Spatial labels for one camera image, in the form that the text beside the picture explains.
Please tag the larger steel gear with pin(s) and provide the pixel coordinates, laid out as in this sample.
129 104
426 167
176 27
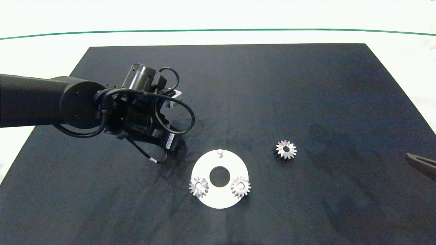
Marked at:
292 151

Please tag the small steel gear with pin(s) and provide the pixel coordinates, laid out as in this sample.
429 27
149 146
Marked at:
203 190
235 189

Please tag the round white plate with pins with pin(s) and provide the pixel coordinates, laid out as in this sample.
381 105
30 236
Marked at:
218 199

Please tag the dark mat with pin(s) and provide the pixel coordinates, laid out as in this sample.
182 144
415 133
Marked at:
306 85

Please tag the silver boxy wrist camera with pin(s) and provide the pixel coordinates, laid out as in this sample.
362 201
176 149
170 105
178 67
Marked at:
175 98

